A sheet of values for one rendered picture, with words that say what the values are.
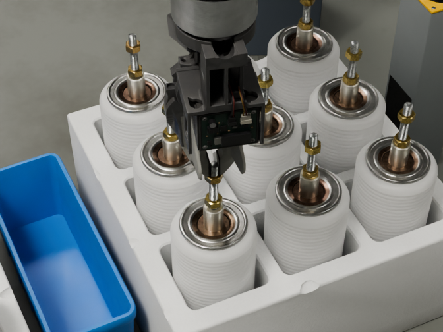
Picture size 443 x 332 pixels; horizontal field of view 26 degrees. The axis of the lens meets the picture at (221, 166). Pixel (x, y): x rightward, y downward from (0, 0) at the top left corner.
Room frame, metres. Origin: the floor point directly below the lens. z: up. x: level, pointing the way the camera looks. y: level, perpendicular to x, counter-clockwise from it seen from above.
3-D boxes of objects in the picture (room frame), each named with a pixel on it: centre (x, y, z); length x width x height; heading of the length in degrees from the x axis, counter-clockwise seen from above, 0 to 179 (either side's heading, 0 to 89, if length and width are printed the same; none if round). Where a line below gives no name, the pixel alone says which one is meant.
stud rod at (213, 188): (0.68, 0.01, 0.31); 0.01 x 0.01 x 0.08
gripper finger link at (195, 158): (0.66, 0.02, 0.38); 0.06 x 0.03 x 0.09; 11
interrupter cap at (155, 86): (0.90, 0.11, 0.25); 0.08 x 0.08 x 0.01
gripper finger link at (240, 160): (0.67, -0.01, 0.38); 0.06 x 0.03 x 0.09; 11
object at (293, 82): (0.99, -0.11, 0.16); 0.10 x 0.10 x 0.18
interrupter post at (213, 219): (0.68, 0.01, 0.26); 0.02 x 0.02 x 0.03
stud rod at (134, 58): (0.90, 0.11, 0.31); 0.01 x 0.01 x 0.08
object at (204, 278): (0.68, 0.01, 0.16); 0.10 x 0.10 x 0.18
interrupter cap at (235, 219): (0.68, 0.01, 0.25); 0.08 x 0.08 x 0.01
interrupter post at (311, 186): (0.73, -0.10, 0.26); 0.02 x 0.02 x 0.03
